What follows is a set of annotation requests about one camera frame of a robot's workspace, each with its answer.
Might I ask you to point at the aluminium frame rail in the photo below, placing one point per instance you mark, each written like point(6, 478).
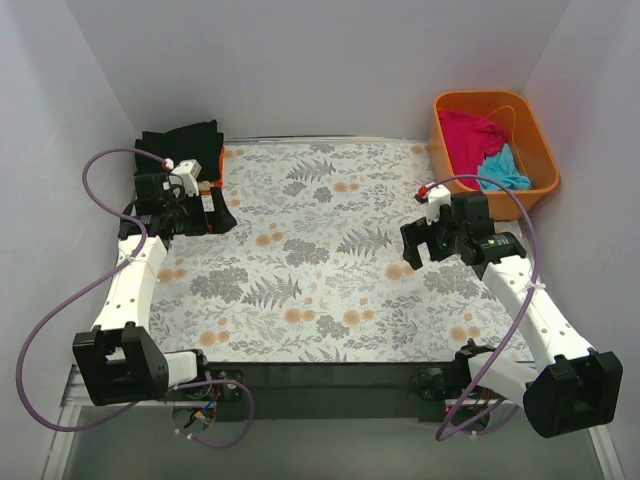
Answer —
point(75, 407)

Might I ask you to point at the orange plastic basket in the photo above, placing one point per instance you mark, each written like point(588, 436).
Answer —
point(531, 153)

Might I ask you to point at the teal t shirt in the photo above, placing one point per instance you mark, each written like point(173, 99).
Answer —
point(501, 168)

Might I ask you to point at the folded black t shirt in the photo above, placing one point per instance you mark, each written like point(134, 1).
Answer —
point(200, 141)

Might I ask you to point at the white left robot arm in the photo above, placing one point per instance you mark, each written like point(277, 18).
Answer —
point(118, 360)

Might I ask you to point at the floral patterned table mat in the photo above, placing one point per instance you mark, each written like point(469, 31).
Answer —
point(313, 270)

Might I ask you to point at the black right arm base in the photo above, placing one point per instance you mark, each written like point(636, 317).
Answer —
point(444, 384)

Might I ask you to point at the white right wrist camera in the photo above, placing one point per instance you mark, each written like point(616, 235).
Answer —
point(432, 197)

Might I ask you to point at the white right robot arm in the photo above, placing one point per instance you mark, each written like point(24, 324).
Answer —
point(572, 386)

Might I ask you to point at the pink t shirt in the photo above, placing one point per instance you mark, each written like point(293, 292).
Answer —
point(469, 139)

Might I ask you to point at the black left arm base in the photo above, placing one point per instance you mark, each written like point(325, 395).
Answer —
point(195, 409)

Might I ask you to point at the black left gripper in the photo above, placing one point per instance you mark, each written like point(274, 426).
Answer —
point(211, 211)

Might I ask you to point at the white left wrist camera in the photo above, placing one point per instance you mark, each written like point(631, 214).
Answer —
point(184, 175)

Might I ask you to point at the folded orange t shirt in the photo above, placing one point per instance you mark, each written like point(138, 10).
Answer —
point(220, 181)

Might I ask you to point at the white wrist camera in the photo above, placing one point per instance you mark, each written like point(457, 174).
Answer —
point(184, 175)
point(432, 197)

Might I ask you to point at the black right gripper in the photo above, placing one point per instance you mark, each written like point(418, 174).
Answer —
point(427, 240)

